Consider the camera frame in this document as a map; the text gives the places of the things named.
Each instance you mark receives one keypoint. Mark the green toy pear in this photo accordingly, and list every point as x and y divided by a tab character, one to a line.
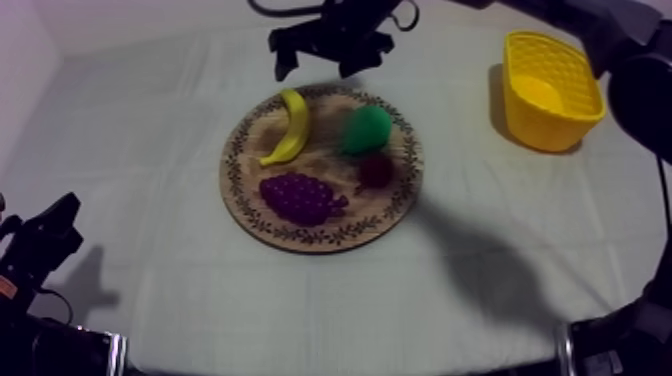
365	131

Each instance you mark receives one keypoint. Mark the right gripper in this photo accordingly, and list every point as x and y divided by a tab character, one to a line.
352	29

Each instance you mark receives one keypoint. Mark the small red fruit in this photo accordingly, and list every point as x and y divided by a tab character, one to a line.
375	171

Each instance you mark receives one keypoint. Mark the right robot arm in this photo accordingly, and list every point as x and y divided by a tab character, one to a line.
640	94

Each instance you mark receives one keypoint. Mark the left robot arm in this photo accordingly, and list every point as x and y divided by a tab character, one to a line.
31	349

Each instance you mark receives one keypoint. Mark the yellow toy banana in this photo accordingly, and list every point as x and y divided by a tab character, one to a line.
295	131

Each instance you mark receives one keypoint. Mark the yellow plastic basket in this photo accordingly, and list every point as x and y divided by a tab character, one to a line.
546	100

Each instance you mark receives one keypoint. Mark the silver metal bar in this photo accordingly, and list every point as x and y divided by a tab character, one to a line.
116	354

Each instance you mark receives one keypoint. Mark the purple toy grapes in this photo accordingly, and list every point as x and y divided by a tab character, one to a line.
299	199

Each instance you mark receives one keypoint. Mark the round wooden board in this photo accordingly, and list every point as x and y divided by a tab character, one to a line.
320	239

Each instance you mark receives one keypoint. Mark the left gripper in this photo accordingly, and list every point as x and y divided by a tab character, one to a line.
36	241

